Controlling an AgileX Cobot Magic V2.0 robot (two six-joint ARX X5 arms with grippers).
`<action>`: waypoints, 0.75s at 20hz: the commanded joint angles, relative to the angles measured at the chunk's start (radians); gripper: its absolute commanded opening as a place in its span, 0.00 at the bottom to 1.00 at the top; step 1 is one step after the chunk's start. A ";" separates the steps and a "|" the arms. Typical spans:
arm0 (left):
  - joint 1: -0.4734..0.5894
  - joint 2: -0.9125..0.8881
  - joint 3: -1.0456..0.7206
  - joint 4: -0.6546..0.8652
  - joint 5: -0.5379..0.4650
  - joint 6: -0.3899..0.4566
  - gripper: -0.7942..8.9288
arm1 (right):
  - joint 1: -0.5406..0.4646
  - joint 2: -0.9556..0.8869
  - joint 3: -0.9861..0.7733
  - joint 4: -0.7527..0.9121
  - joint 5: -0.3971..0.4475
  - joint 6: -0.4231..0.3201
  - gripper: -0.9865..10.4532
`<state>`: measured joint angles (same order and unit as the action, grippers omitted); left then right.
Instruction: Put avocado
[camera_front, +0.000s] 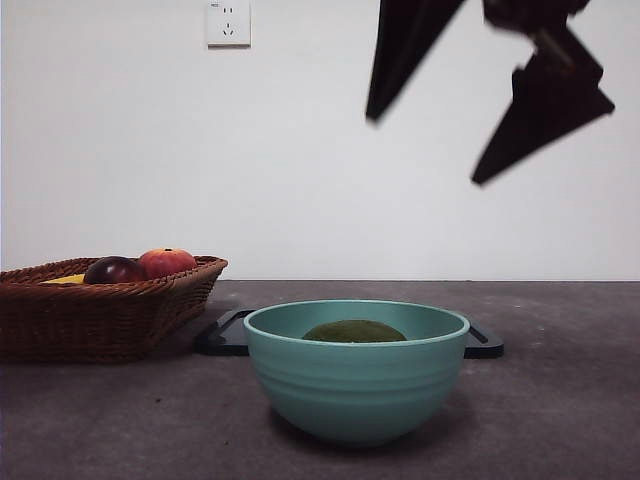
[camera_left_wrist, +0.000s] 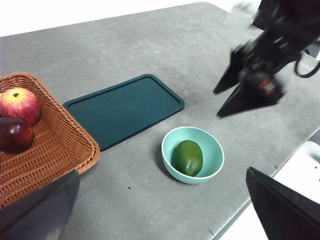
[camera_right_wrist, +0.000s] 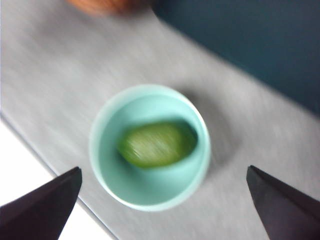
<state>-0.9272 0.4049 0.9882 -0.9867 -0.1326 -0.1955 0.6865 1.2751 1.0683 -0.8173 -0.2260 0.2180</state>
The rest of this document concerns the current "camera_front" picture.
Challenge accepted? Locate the green avocado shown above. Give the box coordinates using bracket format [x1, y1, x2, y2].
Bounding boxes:
[302, 319, 407, 343]

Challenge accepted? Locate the teal ceramic bowl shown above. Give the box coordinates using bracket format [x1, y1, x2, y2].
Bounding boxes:
[243, 299, 471, 448]

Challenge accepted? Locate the red apple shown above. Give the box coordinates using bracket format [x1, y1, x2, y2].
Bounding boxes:
[138, 247, 198, 279]

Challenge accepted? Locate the dark rectangular tray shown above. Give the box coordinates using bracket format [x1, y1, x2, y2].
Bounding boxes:
[193, 309, 505, 359]

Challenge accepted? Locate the dark red plum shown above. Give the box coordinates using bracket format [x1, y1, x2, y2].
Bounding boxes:
[83, 255, 149, 285]

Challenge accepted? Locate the brown wicker basket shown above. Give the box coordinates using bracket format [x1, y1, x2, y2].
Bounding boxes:
[0, 255, 229, 365]

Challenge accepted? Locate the white wall socket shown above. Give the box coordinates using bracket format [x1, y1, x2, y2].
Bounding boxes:
[207, 0, 252, 49]

